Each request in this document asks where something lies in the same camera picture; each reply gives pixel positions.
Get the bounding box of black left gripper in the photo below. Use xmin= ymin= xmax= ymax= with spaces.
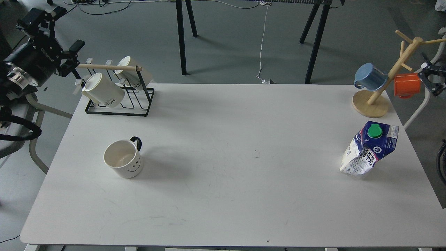
xmin=4 ymin=6 xmax=85 ymax=87

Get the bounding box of white smiley face mug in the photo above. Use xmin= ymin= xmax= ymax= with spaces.
xmin=103 ymin=136 xmax=144 ymax=178

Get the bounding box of blue white milk carton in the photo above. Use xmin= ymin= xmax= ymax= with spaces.
xmin=339 ymin=121 xmax=399 ymax=178

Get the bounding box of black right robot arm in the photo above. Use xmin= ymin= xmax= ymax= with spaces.
xmin=417 ymin=52 xmax=446 ymax=97

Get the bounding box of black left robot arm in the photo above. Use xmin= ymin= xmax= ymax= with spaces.
xmin=0 ymin=6 xmax=85 ymax=142

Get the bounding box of cream mug front on rack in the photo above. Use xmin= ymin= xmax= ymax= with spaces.
xmin=82 ymin=73 xmax=125 ymax=108

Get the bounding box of cream mug on rack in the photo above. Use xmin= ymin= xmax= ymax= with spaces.
xmin=82 ymin=73 xmax=125 ymax=108
xmin=114 ymin=56 xmax=154 ymax=91

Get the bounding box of cream mug rear on rack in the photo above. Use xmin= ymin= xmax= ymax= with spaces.
xmin=114 ymin=56 xmax=154 ymax=91

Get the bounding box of black table leg left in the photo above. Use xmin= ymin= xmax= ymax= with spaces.
xmin=174 ymin=0 xmax=198 ymax=76

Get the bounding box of black table leg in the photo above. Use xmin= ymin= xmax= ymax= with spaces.
xmin=174 ymin=0 xmax=198 ymax=76
xmin=299 ymin=0 xmax=333 ymax=84

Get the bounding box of black table leg right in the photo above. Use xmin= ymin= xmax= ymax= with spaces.
xmin=299 ymin=0 xmax=333 ymax=84

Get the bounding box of blue metal mug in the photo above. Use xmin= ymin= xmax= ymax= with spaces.
xmin=353 ymin=62 xmax=389 ymax=92

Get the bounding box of wooden mug tree stand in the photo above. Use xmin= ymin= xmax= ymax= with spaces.
xmin=352 ymin=30 xmax=445 ymax=119

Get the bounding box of orange mug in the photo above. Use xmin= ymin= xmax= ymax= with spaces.
xmin=394 ymin=73 xmax=421 ymax=99

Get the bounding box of grey chair frame left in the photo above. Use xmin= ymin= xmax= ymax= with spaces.
xmin=0 ymin=92 xmax=74 ymax=175

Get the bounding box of black wire cup rack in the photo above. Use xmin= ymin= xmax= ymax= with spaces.
xmin=75 ymin=56 xmax=155 ymax=116

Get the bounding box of white hanging cable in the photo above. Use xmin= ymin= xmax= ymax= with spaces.
xmin=256 ymin=0 xmax=273 ymax=84

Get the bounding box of white chair frame right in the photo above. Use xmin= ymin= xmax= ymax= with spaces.
xmin=403 ymin=41 xmax=445 ymax=130

